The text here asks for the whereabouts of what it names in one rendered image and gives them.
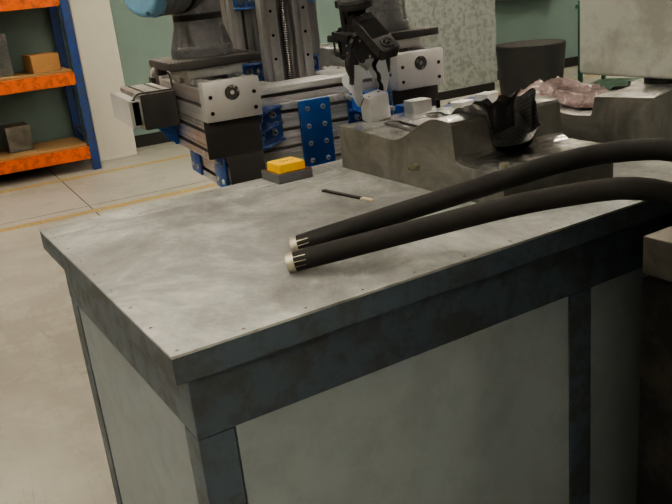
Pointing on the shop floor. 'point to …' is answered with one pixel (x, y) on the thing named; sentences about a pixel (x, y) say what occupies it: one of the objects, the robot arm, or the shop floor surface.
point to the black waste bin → (529, 63)
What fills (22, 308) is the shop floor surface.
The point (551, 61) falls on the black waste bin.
